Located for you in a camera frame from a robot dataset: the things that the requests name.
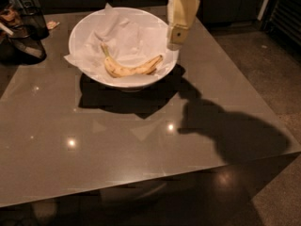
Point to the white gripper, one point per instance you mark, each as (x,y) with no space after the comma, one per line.
(182,14)

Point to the yellow spotted banana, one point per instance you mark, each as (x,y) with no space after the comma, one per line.
(116,70)

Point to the white bowl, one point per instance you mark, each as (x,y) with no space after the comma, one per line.
(78,35)

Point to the white paper liner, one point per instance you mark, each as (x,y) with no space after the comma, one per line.
(125,38)

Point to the small crumpled wrapper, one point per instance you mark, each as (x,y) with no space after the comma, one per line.
(52,25)

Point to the dark mesh basket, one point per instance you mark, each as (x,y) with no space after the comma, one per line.
(33,16)

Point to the dark shoe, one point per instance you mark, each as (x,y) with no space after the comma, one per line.
(23,39)

